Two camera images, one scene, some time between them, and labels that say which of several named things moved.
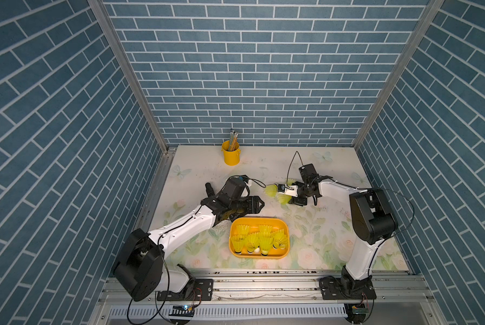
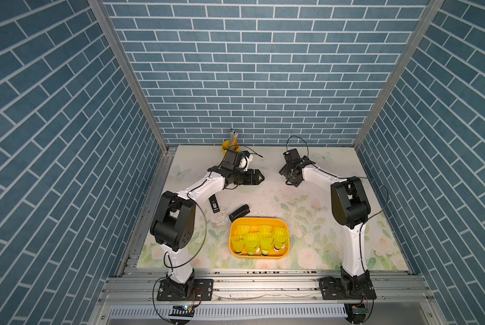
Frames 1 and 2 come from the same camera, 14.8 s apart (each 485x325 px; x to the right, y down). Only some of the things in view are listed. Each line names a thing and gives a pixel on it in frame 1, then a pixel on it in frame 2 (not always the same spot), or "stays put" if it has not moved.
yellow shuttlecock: [242, 229] stays put
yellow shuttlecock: [265, 244] stays put
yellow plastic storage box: [278, 223] stays put
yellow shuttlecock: [238, 241] stays put
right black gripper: [297, 202] → [283, 171]
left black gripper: [255, 208] → [255, 181]
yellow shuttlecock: [284, 199] → [280, 236]
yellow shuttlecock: [252, 240] stays put
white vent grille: [273, 311] stays put
